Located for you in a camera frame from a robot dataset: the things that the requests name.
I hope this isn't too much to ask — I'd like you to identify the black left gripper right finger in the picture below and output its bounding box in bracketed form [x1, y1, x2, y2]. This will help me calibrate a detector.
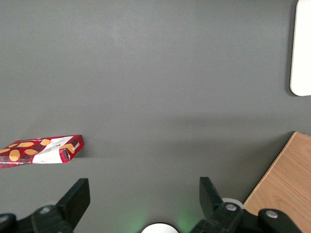
[189, 176, 302, 233]

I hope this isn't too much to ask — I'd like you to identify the wooden drawer cabinet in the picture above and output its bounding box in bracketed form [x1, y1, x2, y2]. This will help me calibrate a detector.
[242, 131, 311, 233]

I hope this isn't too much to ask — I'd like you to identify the red cookie box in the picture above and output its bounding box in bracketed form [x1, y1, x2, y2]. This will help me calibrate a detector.
[0, 134, 84, 169]

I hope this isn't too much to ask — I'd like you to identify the white rectangular tray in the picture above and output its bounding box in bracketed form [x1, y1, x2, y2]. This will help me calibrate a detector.
[290, 0, 311, 97]

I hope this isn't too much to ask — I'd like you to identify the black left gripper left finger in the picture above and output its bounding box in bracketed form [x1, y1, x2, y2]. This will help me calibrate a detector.
[0, 178, 91, 233]

